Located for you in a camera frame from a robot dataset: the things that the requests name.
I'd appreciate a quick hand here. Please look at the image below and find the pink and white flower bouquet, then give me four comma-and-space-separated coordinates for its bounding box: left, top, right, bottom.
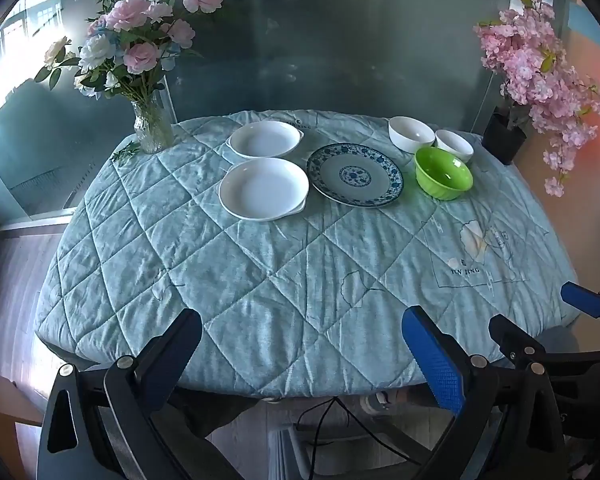
34, 0, 225, 163

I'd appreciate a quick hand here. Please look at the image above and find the blue patterned plate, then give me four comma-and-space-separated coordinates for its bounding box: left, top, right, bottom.
306, 143, 405, 208

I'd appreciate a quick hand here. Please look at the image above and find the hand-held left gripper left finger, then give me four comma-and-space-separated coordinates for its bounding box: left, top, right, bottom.
36, 308, 202, 480

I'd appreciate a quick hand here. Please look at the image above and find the green bowl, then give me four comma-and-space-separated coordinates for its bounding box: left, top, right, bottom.
414, 147, 474, 202

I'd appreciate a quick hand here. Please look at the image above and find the pink blossom artificial plant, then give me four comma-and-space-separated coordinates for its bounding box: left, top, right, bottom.
474, 0, 600, 198

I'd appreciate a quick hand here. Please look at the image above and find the wooden stool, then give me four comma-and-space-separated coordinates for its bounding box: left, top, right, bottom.
0, 366, 43, 428

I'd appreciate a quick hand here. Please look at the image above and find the teal quilted blanket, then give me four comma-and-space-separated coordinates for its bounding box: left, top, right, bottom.
34, 109, 581, 401

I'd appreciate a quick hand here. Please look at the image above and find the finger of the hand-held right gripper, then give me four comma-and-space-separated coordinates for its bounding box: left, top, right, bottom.
561, 281, 600, 322
488, 313, 600, 377

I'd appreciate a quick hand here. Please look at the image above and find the glass vase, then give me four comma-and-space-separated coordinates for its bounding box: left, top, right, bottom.
131, 100, 176, 155

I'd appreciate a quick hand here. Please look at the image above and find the grey shoe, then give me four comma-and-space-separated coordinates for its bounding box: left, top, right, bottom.
358, 391, 398, 415

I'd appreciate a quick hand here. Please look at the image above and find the white handled plate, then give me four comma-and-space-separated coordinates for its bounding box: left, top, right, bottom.
226, 121, 305, 160
218, 157, 311, 222

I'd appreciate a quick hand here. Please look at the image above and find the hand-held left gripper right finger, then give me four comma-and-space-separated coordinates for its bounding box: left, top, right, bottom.
401, 305, 568, 480

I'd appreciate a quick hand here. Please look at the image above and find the black plant pot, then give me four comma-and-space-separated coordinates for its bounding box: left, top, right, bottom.
481, 106, 528, 166

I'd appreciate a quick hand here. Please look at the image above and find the black cable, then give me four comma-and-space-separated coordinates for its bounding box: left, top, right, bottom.
297, 396, 411, 461

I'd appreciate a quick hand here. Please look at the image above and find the white bowl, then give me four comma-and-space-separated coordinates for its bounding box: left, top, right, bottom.
388, 116, 436, 155
434, 129, 476, 165

